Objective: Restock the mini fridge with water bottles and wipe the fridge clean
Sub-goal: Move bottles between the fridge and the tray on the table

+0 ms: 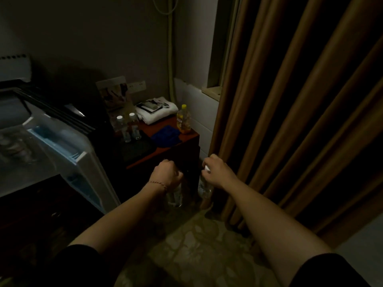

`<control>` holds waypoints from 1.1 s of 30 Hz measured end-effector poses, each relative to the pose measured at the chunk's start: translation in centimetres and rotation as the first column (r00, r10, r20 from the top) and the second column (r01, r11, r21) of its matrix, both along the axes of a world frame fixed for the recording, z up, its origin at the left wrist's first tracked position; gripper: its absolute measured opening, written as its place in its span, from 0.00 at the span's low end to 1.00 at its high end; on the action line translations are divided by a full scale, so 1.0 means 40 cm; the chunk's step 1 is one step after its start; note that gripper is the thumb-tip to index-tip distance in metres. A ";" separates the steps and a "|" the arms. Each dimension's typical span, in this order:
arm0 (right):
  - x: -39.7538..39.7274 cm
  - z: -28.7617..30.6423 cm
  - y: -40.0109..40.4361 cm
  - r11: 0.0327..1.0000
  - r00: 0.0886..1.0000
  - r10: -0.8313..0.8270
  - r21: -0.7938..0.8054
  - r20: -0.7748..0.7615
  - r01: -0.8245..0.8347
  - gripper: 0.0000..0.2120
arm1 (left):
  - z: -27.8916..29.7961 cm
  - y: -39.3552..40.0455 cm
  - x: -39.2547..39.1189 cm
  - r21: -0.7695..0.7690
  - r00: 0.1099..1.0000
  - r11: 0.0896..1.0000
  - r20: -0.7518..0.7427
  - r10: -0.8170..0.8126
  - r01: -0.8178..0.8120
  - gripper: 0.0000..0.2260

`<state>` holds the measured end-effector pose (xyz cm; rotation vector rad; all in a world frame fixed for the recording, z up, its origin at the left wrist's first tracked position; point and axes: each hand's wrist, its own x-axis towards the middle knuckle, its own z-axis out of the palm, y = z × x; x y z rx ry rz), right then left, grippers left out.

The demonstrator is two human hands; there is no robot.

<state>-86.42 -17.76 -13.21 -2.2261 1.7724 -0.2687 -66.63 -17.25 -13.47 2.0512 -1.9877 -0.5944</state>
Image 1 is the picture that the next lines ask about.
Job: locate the person's black sleeve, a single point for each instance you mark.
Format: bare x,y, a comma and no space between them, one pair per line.
326,272
83,269

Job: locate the remote controls on black folder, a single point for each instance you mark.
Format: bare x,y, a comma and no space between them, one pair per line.
146,106

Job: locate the white wall panel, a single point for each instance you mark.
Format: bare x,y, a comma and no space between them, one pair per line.
194,107

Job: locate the person's black left sleeve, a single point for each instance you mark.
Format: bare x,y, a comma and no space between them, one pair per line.
83,269

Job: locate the light blue door rack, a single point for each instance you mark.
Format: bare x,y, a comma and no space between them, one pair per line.
54,143

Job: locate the white double wall socket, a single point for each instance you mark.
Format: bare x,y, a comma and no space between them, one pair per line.
137,86

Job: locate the black mini fridge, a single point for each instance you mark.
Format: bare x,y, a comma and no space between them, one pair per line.
89,176

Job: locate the yellow capped liquid bottle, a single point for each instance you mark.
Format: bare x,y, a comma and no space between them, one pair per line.
183,122

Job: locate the green wall pipe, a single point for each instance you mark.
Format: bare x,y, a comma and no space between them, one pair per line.
171,56

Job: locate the blue cloth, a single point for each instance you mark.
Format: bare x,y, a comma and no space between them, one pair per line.
166,135

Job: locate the green window frame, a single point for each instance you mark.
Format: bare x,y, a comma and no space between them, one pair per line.
221,41

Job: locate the wooden window sill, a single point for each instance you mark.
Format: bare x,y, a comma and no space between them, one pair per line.
211,93

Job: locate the brown curtain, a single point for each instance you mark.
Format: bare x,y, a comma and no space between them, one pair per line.
299,116

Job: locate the grey remote control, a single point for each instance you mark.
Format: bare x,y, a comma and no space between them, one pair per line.
155,103

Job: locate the person's right hand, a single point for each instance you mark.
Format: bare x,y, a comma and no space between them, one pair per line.
220,171

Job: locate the person's black right sleeve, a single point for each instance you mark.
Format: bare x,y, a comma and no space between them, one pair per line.
326,272

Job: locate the black serving tray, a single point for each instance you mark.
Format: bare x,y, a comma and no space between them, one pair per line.
134,152

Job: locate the person's left hand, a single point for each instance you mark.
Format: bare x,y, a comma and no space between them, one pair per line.
166,174

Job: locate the white folded towel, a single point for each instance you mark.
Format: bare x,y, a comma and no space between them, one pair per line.
158,115

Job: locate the printed brochure stand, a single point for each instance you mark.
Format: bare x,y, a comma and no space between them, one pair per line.
113,92

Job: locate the red wooden side cabinet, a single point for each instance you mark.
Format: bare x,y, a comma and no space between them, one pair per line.
151,155

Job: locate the person's right forearm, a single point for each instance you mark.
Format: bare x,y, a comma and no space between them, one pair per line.
275,230

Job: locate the person's left forearm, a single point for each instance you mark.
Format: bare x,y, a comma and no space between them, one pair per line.
119,218

